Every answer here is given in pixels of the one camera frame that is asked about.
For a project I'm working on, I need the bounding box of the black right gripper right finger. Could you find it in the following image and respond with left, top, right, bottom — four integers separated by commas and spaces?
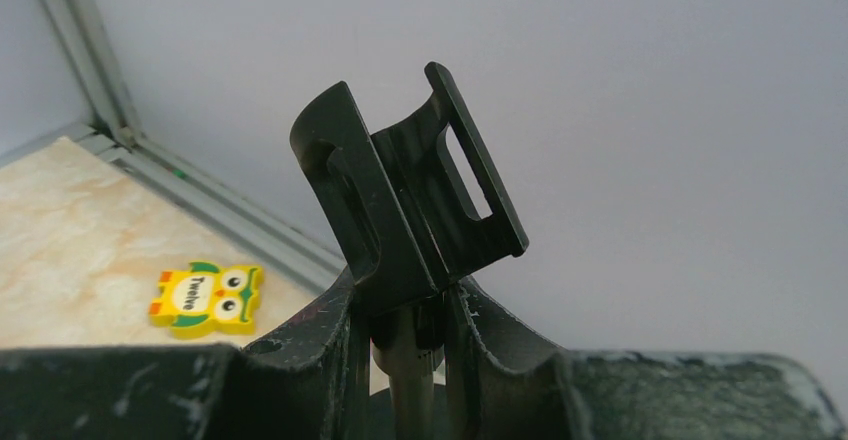
445, 278, 847, 439

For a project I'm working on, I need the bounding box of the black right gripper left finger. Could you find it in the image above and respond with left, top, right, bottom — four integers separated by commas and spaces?
1, 272, 370, 439

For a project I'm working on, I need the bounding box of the black stand for gold microphone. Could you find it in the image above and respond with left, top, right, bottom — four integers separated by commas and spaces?
289, 61, 529, 439

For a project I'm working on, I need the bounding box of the yellow small toy box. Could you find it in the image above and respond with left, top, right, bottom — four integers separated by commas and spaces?
148, 261, 265, 340

